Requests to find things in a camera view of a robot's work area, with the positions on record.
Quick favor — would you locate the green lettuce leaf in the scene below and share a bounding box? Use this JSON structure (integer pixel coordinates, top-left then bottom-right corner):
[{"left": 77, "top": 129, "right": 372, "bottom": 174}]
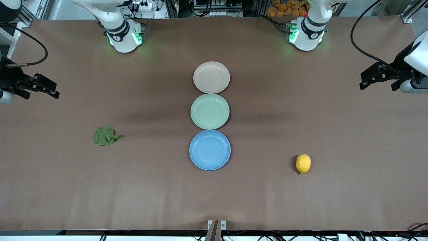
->
[{"left": 93, "top": 126, "right": 124, "bottom": 146}]

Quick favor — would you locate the yellow lemon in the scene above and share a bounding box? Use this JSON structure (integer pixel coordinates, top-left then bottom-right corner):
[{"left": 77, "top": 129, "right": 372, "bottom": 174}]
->
[{"left": 296, "top": 154, "right": 311, "bottom": 174}]

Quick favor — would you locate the bag of orange items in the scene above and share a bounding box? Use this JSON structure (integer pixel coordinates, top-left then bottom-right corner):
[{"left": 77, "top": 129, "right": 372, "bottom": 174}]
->
[{"left": 266, "top": 0, "right": 309, "bottom": 18}]

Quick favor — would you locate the white power strip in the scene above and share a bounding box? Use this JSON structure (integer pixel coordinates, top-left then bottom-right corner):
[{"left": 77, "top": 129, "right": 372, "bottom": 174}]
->
[{"left": 131, "top": 1, "right": 153, "bottom": 11}]

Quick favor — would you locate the beige round plate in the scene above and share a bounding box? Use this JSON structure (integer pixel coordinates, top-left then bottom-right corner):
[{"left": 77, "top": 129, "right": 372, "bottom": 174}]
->
[{"left": 193, "top": 61, "right": 231, "bottom": 94}]

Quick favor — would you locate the light green round plate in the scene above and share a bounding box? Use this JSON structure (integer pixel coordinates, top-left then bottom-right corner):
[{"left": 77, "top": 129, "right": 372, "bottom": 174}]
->
[{"left": 190, "top": 93, "right": 230, "bottom": 130}]

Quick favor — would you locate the black equipment rack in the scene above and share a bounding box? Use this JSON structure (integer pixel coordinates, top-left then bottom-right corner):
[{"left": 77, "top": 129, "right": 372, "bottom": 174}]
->
[{"left": 167, "top": 0, "right": 268, "bottom": 18}]

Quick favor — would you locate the blue round plate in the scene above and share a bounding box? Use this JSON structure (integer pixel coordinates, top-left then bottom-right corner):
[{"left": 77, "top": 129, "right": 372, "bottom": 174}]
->
[{"left": 189, "top": 130, "right": 231, "bottom": 171}]

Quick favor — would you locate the aluminium frame profile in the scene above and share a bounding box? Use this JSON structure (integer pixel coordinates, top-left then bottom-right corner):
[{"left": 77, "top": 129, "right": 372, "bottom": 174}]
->
[
  {"left": 20, "top": 0, "right": 50, "bottom": 28},
  {"left": 401, "top": 0, "right": 428, "bottom": 24}
]

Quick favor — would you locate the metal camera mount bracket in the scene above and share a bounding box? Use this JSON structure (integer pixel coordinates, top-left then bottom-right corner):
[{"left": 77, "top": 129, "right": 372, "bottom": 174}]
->
[{"left": 205, "top": 220, "right": 227, "bottom": 241}]

